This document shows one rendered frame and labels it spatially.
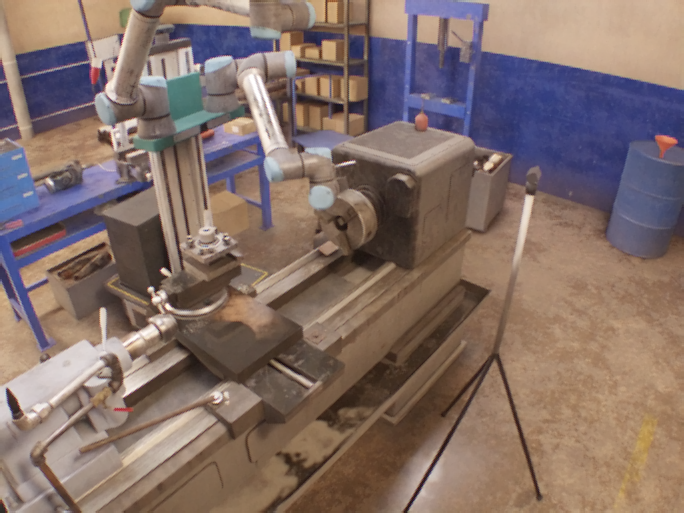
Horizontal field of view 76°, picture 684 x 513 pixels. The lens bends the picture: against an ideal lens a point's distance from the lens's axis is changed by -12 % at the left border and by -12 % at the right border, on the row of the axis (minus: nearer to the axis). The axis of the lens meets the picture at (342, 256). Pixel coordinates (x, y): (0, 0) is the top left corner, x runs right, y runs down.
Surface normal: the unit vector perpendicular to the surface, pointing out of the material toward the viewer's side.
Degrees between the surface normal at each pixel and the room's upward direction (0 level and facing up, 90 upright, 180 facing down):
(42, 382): 0
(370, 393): 0
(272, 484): 0
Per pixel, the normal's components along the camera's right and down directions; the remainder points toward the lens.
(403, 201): -0.63, 0.41
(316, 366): 0.00, -0.85
